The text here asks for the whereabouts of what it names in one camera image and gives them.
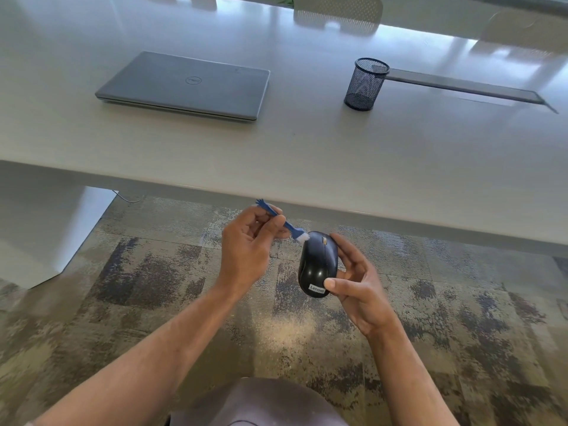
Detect person's left hand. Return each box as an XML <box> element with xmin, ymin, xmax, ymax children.
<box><xmin>217</xmin><ymin>205</ymin><xmax>292</xmax><ymax>294</ymax></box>

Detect person's right hand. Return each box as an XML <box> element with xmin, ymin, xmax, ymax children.
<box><xmin>324</xmin><ymin>233</ymin><xmax>401</xmax><ymax>338</ymax></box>

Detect blue cleaning brush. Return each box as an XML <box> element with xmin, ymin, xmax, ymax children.
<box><xmin>256</xmin><ymin>198</ymin><xmax>310</xmax><ymax>244</ymax></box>

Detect black computer mouse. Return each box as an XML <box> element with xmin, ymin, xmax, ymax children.
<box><xmin>298</xmin><ymin>231</ymin><xmax>339</xmax><ymax>299</ymax></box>

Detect person's right forearm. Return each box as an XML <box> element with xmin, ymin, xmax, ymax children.
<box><xmin>367</xmin><ymin>321</ymin><xmax>460</xmax><ymax>426</ymax></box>

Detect person's left forearm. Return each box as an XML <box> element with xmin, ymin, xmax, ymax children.
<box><xmin>27</xmin><ymin>279</ymin><xmax>245</xmax><ymax>426</ymax></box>

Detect person's grey trousers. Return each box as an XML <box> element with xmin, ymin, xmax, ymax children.
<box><xmin>165</xmin><ymin>377</ymin><xmax>352</xmax><ymax>426</ymax></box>

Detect black mesh pen holder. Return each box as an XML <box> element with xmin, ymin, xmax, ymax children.
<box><xmin>343</xmin><ymin>57</ymin><xmax>391</xmax><ymax>112</ymax></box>

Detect grey laptop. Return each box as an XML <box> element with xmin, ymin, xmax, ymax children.
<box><xmin>94</xmin><ymin>51</ymin><xmax>271</xmax><ymax>124</ymax></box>

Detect white chair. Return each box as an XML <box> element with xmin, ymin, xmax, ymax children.
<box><xmin>292</xmin><ymin>0</ymin><xmax>384</xmax><ymax>37</ymax></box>

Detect white table leg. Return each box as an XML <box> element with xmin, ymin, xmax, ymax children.
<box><xmin>0</xmin><ymin>161</ymin><xmax>117</xmax><ymax>290</ymax></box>

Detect grey table cable flap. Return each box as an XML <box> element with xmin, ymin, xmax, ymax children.
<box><xmin>385</xmin><ymin>68</ymin><xmax>559</xmax><ymax>114</ymax></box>

